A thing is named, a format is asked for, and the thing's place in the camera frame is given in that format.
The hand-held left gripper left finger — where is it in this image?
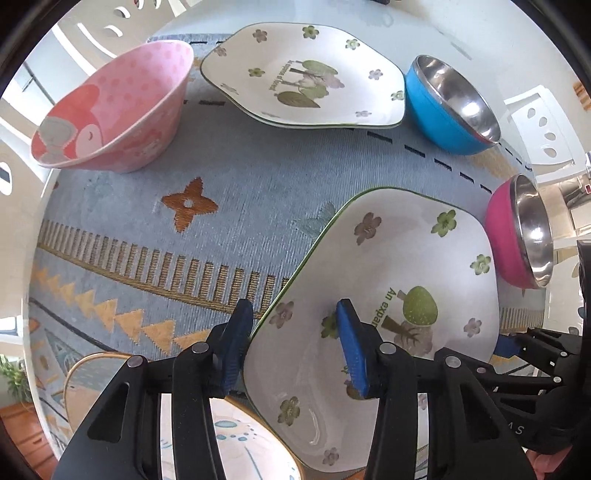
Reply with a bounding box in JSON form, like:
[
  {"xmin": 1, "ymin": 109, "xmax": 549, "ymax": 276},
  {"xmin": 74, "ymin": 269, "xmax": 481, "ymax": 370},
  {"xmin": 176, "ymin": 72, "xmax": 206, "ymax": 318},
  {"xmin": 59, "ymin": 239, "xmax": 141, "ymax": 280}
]
[{"xmin": 52, "ymin": 299, "xmax": 254, "ymax": 480}]

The blue steel bowl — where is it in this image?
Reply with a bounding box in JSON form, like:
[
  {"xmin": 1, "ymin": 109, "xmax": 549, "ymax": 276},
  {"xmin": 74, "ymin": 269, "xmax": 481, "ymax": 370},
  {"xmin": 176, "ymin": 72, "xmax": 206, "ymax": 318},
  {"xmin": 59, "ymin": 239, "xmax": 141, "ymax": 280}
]
[{"xmin": 404, "ymin": 54, "xmax": 502, "ymax": 156}]

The wooden cabinet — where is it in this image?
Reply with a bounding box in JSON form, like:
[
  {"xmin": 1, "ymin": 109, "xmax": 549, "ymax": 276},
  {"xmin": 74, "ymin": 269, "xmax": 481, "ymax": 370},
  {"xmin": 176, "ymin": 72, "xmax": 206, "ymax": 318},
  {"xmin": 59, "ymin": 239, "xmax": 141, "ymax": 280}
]
[{"xmin": 0, "ymin": 401, "xmax": 62, "ymax": 480}]

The floral white plate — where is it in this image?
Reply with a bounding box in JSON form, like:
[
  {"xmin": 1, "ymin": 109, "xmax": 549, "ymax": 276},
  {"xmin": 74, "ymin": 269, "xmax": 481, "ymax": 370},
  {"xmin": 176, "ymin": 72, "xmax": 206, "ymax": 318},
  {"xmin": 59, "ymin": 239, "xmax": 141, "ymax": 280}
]
[
  {"xmin": 199, "ymin": 23, "xmax": 407, "ymax": 131},
  {"xmin": 242, "ymin": 187, "xmax": 502, "ymax": 474}
]

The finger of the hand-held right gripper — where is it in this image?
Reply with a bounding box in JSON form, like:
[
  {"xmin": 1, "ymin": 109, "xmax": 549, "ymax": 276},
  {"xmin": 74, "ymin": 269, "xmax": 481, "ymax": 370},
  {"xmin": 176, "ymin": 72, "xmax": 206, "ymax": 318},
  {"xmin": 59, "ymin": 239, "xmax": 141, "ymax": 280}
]
[
  {"xmin": 493, "ymin": 329, "xmax": 583, "ymax": 370},
  {"xmin": 471, "ymin": 366, "xmax": 563, "ymax": 395}
]

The pink cartoon bowl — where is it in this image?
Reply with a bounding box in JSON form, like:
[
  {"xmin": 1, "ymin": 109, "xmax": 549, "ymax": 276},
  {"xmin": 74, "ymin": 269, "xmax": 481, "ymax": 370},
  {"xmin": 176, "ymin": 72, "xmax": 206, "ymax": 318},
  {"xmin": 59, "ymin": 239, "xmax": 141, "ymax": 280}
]
[{"xmin": 30, "ymin": 39, "xmax": 195, "ymax": 174}]

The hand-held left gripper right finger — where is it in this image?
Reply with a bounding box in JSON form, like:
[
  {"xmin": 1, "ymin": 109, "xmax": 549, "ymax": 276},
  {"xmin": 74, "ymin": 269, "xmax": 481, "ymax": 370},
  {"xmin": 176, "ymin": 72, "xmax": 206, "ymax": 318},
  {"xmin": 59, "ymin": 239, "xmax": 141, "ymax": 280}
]
[{"xmin": 335, "ymin": 299, "xmax": 541, "ymax": 480}]

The blue patterned table mat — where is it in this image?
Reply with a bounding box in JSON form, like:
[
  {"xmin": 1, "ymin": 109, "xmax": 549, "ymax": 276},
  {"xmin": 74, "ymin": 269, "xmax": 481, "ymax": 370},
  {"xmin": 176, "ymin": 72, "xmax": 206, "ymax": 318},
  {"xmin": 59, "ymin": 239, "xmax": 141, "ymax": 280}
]
[{"xmin": 28, "ymin": 32, "xmax": 546, "ymax": 480}]

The green potted plant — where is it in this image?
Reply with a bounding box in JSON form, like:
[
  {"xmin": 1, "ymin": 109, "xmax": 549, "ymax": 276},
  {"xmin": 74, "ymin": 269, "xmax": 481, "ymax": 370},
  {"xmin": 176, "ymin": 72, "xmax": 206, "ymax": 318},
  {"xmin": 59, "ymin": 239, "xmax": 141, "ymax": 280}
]
[{"xmin": 0, "ymin": 354, "xmax": 34, "ymax": 408}]

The pink steel bowl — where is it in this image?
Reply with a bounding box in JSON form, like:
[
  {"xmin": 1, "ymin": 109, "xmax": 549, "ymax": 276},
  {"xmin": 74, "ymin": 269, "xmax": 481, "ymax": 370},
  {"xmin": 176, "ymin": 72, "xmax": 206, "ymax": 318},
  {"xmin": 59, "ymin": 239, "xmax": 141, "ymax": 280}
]
[{"xmin": 485, "ymin": 174, "xmax": 555, "ymax": 290}]

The person's right hand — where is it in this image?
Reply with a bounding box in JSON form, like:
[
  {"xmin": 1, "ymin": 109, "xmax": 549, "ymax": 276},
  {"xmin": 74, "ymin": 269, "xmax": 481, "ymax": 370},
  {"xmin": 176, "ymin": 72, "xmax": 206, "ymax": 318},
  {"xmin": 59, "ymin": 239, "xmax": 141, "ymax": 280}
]
[{"xmin": 526, "ymin": 450, "xmax": 573, "ymax": 480}]

